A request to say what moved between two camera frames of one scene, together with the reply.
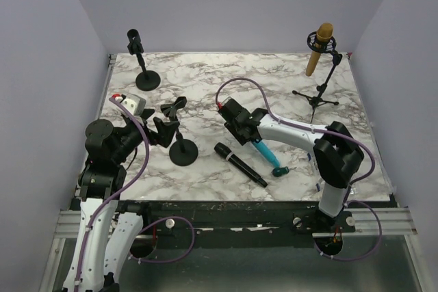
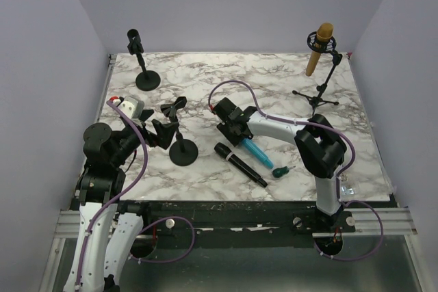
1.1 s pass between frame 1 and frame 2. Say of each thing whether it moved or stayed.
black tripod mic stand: stayed
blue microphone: moved
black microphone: stayed
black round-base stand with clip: stayed
